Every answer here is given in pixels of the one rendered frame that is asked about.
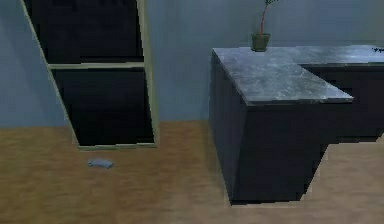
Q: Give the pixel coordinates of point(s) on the dark counter with marble top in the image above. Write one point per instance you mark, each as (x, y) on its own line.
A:
(276, 80)

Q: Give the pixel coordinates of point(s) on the pale green framed dark shelf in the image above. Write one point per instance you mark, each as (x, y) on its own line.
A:
(100, 103)

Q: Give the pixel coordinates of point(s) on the potted plant in green pot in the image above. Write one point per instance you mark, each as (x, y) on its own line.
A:
(260, 41)

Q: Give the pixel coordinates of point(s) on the small grey flat object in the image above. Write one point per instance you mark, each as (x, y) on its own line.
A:
(101, 163)

